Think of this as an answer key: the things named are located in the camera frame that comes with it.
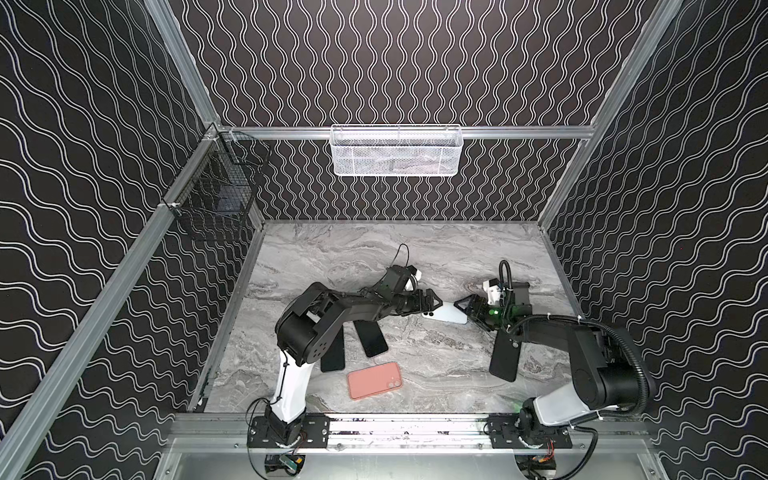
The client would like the white smartphone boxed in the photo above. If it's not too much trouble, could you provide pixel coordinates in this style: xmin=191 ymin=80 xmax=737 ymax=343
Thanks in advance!
xmin=421 ymin=303 xmax=468 ymax=325

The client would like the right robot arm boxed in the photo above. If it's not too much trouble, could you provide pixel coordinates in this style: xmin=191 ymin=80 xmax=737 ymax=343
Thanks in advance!
xmin=453 ymin=279 xmax=656 ymax=427

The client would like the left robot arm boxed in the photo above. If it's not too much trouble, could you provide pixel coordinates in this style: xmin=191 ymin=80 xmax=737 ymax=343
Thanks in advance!
xmin=266 ymin=265 xmax=443 ymax=425

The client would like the black phone purple edge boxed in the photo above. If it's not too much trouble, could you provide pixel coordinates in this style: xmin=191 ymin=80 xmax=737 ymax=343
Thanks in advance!
xmin=353 ymin=321 xmax=389 ymax=358

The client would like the black phone case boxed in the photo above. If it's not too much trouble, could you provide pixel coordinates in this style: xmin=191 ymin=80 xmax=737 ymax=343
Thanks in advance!
xmin=489 ymin=330 xmax=521 ymax=382

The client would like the black phone blue edge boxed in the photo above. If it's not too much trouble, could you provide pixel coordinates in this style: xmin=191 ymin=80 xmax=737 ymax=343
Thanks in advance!
xmin=320 ymin=327 xmax=346 ymax=373

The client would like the pink phone case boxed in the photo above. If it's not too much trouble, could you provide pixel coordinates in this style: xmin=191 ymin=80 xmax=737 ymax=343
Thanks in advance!
xmin=347 ymin=362 xmax=403 ymax=400

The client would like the aluminium back crossbar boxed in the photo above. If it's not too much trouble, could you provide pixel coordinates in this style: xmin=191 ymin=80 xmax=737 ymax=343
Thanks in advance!
xmin=220 ymin=125 xmax=596 ymax=141

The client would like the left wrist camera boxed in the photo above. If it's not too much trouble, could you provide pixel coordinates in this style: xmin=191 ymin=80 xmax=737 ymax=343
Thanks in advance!
xmin=404 ymin=265 xmax=421 ymax=292

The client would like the white wire mesh basket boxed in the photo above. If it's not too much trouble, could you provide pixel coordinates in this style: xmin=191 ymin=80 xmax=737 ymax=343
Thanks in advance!
xmin=329 ymin=134 xmax=464 ymax=177

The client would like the black wire mesh basket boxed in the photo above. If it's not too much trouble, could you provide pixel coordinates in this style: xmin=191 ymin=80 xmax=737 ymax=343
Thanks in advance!
xmin=170 ymin=131 xmax=275 ymax=244

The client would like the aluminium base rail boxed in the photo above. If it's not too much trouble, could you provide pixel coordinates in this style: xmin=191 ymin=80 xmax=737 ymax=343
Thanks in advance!
xmin=173 ymin=410 xmax=661 ymax=457

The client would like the aluminium corner post left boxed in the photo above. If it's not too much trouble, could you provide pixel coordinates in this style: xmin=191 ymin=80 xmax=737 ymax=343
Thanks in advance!
xmin=145 ymin=0 xmax=221 ymax=126

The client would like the aluminium corner post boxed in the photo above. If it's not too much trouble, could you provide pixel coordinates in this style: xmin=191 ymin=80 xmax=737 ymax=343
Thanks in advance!
xmin=538 ymin=0 xmax=683 ymax=233
xmin=145 ymin=0 xmax=221 ymax=126

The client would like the aluminium corner post right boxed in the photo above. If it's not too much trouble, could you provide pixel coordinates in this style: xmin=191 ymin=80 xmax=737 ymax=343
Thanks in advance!
xmin=538 ymin=0 xmax=683 ymax=233

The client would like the aluminium left side rail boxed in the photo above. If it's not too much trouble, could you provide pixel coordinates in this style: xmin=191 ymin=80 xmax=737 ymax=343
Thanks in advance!
xmin=1 ymin=124 xmax=218 ymax=479

